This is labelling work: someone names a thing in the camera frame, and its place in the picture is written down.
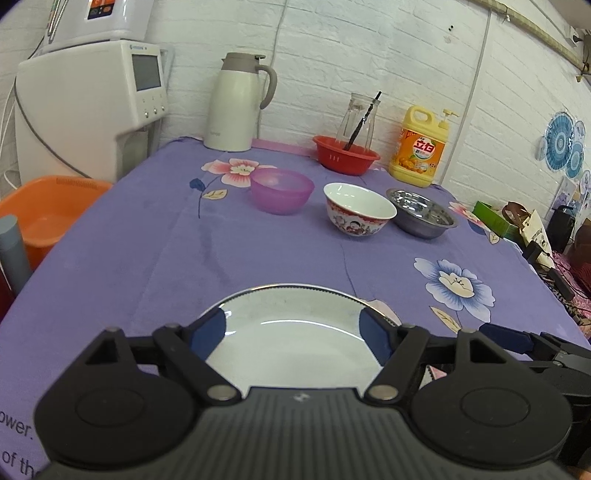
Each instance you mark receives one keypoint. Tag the white thermos jug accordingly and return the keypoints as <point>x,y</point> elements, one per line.
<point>233,106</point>

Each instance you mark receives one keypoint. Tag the yellow detergent bottle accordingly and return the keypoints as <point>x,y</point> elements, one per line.
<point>418,152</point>

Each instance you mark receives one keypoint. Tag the black stick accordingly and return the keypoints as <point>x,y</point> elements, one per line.
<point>364,117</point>

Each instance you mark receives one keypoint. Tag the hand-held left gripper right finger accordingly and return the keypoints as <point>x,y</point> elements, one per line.
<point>373,332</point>

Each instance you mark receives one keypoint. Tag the small blue paper fan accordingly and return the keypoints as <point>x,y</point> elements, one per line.
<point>577,152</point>

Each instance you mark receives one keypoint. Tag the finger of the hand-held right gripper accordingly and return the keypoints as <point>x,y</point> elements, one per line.
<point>508,339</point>

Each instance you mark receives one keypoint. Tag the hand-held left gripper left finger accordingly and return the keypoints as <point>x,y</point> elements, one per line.
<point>210,330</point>

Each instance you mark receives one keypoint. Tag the clear glass jar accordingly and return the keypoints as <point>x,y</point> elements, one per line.
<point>362,115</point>

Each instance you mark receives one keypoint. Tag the green box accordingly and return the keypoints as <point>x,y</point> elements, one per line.
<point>494,217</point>

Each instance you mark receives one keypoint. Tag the white wall conduit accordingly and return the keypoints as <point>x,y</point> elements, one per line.
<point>478,64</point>

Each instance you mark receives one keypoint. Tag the red plastic basket bowl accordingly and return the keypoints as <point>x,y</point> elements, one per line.
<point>344,159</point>

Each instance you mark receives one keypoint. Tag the purple floral tablecloth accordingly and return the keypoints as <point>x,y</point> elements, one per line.
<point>184,258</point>

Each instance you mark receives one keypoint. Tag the beige wall pipe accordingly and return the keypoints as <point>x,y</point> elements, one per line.
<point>540,34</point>

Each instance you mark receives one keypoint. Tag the large blue paper fan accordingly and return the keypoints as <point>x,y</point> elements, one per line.
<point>556,141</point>

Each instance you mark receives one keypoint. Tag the paper bag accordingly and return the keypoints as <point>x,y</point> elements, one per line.
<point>535,235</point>

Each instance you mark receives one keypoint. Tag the white water dispenser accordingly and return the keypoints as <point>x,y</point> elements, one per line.
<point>74,101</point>

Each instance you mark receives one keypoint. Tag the white plate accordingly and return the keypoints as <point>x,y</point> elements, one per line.
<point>295,341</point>

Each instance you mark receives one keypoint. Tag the orange plastic basin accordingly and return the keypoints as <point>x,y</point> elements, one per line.
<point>51,217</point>

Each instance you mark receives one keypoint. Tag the purple plastic bowl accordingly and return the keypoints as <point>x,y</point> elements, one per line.
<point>281,191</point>

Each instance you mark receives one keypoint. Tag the white red patterned ceramic bowl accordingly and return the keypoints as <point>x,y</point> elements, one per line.
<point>358,217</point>

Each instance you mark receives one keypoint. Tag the grey cylinder bottle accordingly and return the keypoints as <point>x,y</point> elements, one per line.
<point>14,254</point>

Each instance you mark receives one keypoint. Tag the brown bag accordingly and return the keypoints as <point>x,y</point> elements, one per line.
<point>579,258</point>

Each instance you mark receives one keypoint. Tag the white water purifier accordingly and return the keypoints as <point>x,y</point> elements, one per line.
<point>106,23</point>

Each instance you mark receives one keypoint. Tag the black speaker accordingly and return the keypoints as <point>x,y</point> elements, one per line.
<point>561,228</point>

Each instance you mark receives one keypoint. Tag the stainless steel bowl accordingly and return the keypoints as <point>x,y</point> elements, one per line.
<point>422,214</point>

